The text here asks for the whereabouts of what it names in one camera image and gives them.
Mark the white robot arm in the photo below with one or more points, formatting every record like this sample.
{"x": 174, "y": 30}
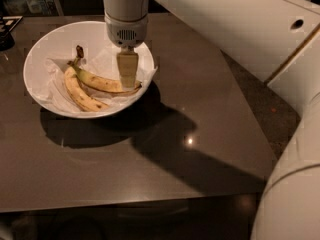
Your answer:
{"x": 278, "y": 42}

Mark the white ceramic bowl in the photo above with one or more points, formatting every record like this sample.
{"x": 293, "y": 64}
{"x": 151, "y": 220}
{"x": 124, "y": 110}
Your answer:
{"x": 47, "y": 60}

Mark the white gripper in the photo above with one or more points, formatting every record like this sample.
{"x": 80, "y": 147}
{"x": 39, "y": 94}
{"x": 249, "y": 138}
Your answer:
{"x": 126, "y": 32}

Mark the yellow banana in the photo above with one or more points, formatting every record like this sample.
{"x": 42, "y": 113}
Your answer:
{"x": 97, "y": 82}
{"x": 78, "y": 95}

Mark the black object at table corner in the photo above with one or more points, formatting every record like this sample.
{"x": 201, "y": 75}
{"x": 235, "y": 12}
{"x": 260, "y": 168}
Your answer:
{"x": 7, "y": 24}

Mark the shelf with bottles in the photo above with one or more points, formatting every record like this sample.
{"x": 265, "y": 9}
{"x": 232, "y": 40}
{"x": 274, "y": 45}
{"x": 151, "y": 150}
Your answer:
{"x": 31, "y": 7}

